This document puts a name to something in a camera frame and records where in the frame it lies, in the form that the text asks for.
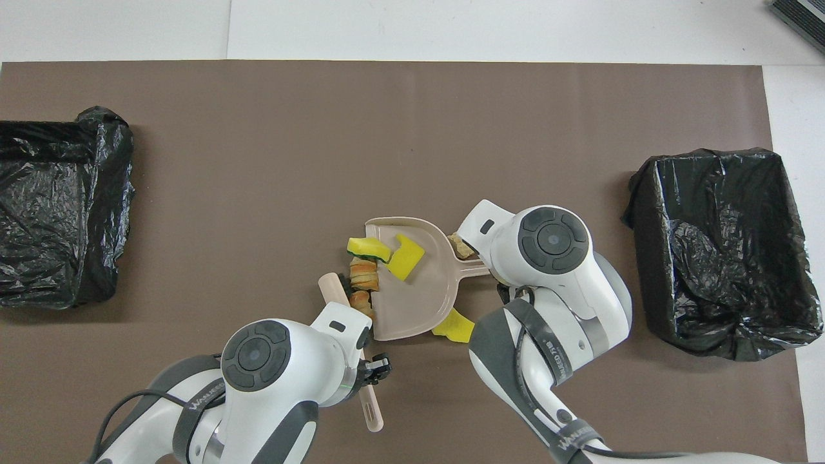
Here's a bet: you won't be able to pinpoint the orange striped bread piece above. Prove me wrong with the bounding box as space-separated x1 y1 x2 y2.
348 256 380 291

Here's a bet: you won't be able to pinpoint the large yellow sponge piece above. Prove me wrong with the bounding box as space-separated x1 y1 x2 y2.
387 233 427 282

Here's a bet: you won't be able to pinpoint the yellow green sponge piece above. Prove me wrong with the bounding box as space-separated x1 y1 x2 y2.
346 237 393 264

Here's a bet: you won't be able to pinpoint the beige ridged bread piece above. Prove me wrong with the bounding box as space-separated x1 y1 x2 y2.
351 290 376 321

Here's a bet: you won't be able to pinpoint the pink plastic dustpan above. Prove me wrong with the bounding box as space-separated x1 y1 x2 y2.
365 217 492 342

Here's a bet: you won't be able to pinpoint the dark ribbed device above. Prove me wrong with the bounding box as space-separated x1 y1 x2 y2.
770 0 825 56

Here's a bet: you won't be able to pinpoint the brown paper table mat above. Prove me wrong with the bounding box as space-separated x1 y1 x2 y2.
0 60 808 464

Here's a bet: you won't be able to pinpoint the bin with black bag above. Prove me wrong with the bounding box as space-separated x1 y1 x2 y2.
0 106 136 310
621 148 824 362

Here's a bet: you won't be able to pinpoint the beige rough foam chunk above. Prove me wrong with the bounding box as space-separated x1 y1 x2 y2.
447 232 476 260

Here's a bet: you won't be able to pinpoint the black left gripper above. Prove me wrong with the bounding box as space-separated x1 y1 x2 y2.
353 353 393 387

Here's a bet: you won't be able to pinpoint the pink brush black bristles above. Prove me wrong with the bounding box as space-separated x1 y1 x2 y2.
318 272 385 433

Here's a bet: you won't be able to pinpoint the small yellow sponge piece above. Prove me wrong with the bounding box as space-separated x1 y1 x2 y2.
431 307 476 344

